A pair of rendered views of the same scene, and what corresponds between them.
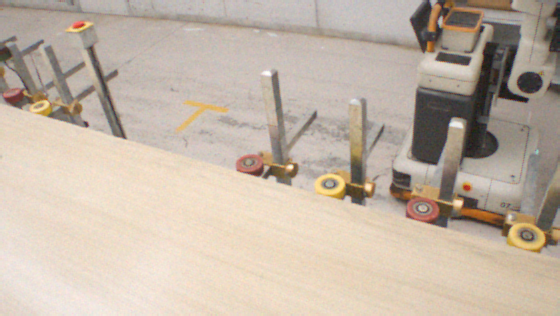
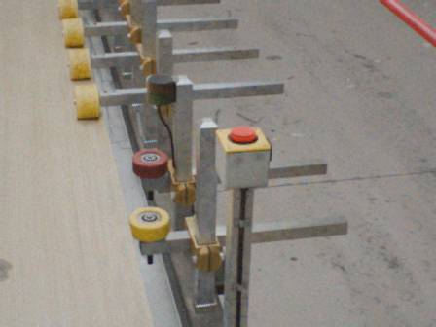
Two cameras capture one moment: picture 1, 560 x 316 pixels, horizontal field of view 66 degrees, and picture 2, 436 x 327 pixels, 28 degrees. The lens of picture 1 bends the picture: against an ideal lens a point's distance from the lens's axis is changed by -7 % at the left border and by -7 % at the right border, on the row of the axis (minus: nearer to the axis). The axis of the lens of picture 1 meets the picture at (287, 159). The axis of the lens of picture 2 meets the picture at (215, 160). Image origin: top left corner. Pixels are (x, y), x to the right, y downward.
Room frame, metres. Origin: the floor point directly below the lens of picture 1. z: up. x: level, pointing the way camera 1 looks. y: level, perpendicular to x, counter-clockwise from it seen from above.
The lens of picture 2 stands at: (0.62, -0.17, 1.82)
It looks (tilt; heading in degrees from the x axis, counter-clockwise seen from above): 28 degrees down; 45
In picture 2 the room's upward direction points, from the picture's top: 1 degrees clockwise
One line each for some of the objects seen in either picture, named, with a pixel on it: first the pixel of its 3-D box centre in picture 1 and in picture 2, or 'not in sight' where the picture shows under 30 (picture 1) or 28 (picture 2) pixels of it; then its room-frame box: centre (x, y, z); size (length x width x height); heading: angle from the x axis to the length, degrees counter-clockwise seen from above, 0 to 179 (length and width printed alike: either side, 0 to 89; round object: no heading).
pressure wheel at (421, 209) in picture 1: (420, 222); not in sight; (0.76, -0.31, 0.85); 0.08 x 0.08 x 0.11
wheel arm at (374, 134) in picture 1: (357, 164); not in sight; (1.06, -0.21, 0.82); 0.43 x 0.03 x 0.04; 148
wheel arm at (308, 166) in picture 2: (53, 82); (235, 174); (1.90, 1.04, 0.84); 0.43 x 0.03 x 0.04; 148
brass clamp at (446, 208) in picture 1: (436, 201); not in sight; (0.84, -0.38, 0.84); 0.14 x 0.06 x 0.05; 58
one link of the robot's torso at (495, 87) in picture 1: (520, 72); not in sight; (1.72, -1.12, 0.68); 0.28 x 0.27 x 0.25; 147
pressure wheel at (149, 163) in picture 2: (17, 102); (150, 177); (1.73, 1.14, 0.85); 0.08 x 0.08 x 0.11
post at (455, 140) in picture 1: (446, 195); not in sight; (0.83, -0.40, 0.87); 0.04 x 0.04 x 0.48; 58
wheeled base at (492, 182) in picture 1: (467, 159); not in sight; (1.76, -0.94, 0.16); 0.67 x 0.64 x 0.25; 57
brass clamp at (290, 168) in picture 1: (275, 165); not in sight; (1.11, 0.04, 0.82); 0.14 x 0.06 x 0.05; 58
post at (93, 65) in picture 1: (106, 99); (236, 294); (1.49, 0.64, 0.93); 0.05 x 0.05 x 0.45; 58
